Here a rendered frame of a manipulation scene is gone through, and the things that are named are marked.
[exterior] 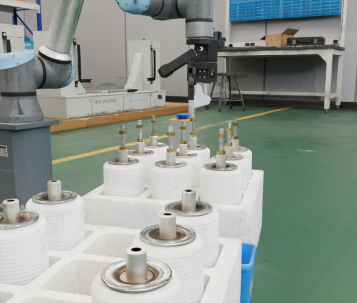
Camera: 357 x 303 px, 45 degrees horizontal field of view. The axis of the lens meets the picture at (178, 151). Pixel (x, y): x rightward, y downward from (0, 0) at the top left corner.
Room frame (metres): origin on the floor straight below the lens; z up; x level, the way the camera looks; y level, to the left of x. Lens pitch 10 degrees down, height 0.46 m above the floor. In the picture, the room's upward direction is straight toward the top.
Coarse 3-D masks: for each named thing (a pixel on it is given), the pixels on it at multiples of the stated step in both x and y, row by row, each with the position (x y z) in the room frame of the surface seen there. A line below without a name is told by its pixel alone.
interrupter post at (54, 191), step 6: (54, 180) 0.72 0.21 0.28; (48, 186) 0.71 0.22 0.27; (54, 186) 0.71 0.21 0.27; (60, 186) 0.72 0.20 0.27; (48, 192) 0.71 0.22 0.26; (54, 192) 0.71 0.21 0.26; (60, 192) 0.72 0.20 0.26; (48, 198) 0.71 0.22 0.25; (54, 198) 0.71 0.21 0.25; (60, 198) 0.71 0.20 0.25
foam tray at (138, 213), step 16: (256, 176) 1.16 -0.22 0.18; (96, 192) 1.00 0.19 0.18; (144, 192) 1.00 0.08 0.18; (256, 192) 1.01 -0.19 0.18; (96, 208) 0.96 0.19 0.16; (112, 208) 0.95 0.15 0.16; (128, 208) 0.94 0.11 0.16; (144, 208) 0.93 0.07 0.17; (160, 208) 0.92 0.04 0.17; (224, 208) 0.88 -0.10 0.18; (240, 208) 0.88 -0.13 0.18; (256, 208) 1.02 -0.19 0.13; (96, 224) 0.96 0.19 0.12; (112, 224) 0.95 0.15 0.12; (128, 224) 0.94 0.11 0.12; (144, 224) 0.93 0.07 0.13; (224, 224) 0.88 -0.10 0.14; (240, 224) 0.87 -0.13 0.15; (256, 224) 1.04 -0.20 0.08; (256, 240) 1.06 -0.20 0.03
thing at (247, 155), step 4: (236, 152) 1.15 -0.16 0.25; (240, 152) 1.15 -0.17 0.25; (244, 152) 1.15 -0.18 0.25; (248, 152) 1.16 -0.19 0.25; (244, 156) 1.15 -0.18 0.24; (248, 156) 1.16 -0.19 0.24; (248, 160) 1.16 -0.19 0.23; (248, 164) 1.16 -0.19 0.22; (248, 168) 1.16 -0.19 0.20; (248, 172) 1.16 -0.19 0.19; (248, 176) 1.16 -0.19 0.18
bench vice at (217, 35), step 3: (213, 33) 5.57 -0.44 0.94; (216, 33) 5.56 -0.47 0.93; (219, 33) 5.63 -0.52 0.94; (213, 36) 5.57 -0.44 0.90; (216, 36) 5.56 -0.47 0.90; (219, 36) 5.64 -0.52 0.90; (213, 39) 5.57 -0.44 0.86; (216, 39) 5.56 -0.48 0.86; (219, 39) 5.64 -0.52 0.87; (222, 39) 5.72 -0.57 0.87; (225, 39) 5.77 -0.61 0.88; (219, 42) 5.64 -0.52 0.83; (222, 42) 5.69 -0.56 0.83; (219, 45) 5.64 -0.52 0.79; (222, 45) 5.69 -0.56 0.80
